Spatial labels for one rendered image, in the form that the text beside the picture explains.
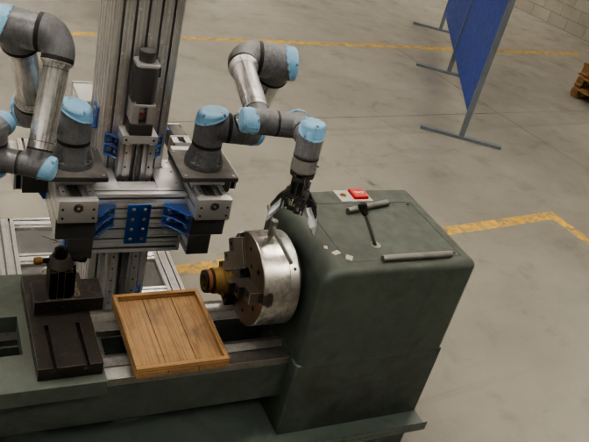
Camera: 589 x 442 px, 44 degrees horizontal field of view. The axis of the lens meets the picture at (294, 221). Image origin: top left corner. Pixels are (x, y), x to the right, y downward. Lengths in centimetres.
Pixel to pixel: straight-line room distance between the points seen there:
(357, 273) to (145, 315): 73
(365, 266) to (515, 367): 220
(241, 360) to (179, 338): 21
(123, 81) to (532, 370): 282
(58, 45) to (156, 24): 54
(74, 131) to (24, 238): 147
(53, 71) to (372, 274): 114
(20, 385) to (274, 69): 123
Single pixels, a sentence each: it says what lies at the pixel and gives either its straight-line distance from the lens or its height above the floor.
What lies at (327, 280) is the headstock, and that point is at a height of 122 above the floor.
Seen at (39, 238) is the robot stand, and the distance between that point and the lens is 398.
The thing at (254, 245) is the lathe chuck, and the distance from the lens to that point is 230.
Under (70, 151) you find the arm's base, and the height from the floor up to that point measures 123.
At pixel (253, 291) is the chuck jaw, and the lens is 227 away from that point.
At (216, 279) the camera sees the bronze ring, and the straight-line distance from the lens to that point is 230.
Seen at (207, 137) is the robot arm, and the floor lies 130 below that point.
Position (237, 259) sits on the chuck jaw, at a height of 114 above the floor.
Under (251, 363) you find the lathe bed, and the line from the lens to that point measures 241.
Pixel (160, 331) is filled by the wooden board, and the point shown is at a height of 88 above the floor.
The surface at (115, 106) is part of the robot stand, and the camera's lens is 279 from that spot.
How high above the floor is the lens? 246
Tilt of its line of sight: 30 degrees down
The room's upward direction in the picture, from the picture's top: 15 degrees clockwise
